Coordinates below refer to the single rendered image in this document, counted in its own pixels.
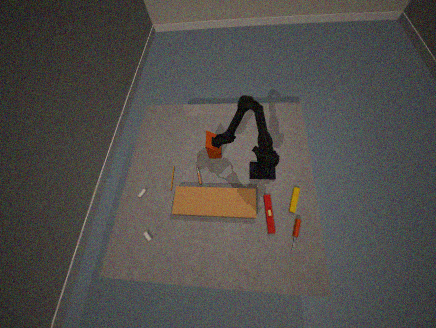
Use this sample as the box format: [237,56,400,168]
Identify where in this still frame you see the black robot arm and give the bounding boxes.
[212,95,280,168]

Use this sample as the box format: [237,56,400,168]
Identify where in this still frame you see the yellow flat bar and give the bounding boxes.
[289,187,300,213]

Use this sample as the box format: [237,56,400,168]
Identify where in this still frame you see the brown-handled awl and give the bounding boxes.
[292,219,301,252]

